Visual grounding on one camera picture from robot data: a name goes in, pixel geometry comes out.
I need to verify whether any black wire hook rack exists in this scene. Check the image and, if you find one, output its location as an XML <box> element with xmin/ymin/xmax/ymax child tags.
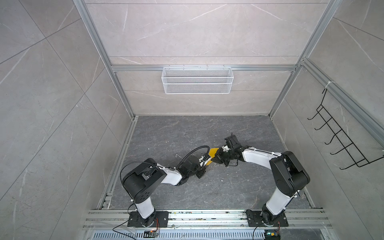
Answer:
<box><xmin>307</xmin><ymin>89</ymin><xmax>384</xmax><ymax>170</ymax></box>

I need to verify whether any right green circuit board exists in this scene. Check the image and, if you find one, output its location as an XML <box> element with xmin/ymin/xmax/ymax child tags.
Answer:
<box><xmin>265</xmin><ymin>230</ymin><xmax>281</xmax><ymax>240</ymax></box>

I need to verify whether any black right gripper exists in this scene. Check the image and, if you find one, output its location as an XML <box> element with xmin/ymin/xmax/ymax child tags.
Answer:
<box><xmin>211</xmin><ymin>147</ymin><xmax>235</xmax><ymax>167</ymax></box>

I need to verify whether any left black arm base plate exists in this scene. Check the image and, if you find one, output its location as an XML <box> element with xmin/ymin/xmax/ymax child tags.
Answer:
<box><xmin>127</xmin><ymin>211</ymin><xmax>169</xmax><ymax>228</ymax></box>

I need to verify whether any left green circuit board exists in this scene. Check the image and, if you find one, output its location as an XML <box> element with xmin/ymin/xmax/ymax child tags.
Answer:
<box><xmin>144</xmin><ymin>230</ymin><xmax>159</xmax><ymax>238</ymax></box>

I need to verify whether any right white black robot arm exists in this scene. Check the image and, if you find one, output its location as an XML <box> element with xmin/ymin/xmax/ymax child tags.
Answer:
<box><xmin>212</xmin><ymin>146</ymin><xmax>311</xmax><ymax>226</ymax></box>

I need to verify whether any green circuit board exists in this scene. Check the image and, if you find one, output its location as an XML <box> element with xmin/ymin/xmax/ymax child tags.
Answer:
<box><xmin>144</xmin><ymin>230</ymin><xmax>159</xmax><ymax>238</ymax></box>
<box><xmin>265</xmin><ymin>230</ymin><xmax>281</xmax><ymax>240</ymax></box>

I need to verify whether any yellow square paper sheet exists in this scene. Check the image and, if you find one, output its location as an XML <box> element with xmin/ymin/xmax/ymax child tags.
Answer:
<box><xmin>206</xmin><ymin>148</ymin><xmax>219</xmax><ymax>166</ymax></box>

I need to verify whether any white wire mesh basket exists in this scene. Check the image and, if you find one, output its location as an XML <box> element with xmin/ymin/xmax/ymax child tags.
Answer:
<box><xmin>162</xmin><ymin>67</ymin><xmax>234</xmax><ymax>95</ymax></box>

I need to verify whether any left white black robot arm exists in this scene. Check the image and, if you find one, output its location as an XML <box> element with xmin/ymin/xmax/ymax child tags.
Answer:
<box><xmin>120</xmin><ymin>154</ymin><xmax>211</xmax><ymax>227</ymax></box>

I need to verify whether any aluminium front rail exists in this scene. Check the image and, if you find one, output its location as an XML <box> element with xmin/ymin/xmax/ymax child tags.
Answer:
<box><xmin>82</xmin><ymin>209</ymin><xmax>332</xmax><ymax>230</ymax></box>

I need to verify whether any aluminium corner frame post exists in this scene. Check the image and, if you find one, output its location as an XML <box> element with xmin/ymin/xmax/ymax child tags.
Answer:
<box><xmin>74</xmin><ymin>0</ymin><xmax>135</xmax><ymax>120</ymax></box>

